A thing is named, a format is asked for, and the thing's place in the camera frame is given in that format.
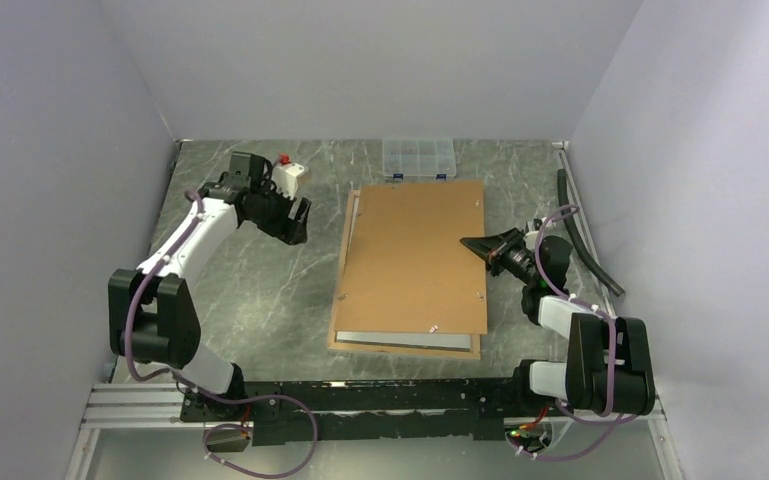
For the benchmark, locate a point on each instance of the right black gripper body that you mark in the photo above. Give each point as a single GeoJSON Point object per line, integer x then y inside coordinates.
{"type": "Point", "coordinates": [514, 258]}

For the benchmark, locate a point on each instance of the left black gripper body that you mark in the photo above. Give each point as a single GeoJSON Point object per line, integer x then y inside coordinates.
{"type": "Point", "coordinates": [273, 211]}

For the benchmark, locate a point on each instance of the white wooden picture frame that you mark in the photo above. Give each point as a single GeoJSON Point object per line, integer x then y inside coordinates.
{"type": "Point", "coordinates": [333, 344]}

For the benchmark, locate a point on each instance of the brown backing board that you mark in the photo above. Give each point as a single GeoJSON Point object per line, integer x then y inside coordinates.
{"type": "Point", "coordinates": [406, 270]}

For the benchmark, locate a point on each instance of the printed photo poster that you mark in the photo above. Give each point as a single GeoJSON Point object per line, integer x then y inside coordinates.
{"type": "Point", "coordinates": [453, 342]}

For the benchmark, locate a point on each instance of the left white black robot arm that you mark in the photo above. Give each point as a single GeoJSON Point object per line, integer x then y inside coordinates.
{"type": "Point", "coordinates": [153, 322]}

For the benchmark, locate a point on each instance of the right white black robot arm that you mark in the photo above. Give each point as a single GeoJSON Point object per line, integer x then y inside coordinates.
{"type": "Point", "coordinates": [608, 368]}

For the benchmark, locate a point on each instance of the black foam tube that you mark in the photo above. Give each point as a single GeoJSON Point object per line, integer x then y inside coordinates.
{"type": "Point", "coordinates": [577, 239]}

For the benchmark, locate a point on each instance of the clear plastic organizer box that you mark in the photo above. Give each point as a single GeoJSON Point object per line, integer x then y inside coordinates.
{"type": "Point", "coordinates": [418, 158]}

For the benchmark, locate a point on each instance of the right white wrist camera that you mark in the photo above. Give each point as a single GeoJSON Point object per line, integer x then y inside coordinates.
{"type": "Point", "coordinates": [531, 231]}

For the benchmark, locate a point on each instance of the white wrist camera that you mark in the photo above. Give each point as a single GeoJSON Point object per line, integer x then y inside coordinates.
{"type": "Point", "coordinates": [531, 231]}
{"type": "Point", "coordinates": [289, 176]}

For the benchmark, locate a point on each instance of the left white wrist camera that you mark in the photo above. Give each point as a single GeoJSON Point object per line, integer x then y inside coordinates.
{"type": "Point", "coordinates": [289, 176]}

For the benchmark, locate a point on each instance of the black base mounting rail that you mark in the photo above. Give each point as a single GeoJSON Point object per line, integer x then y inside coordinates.
{"type": "Point", "coordinates": [482, 409]}

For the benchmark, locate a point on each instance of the aluminium extrusion rail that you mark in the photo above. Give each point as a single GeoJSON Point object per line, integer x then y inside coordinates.
{"type": "Point", "coordinates": [133, 406]}

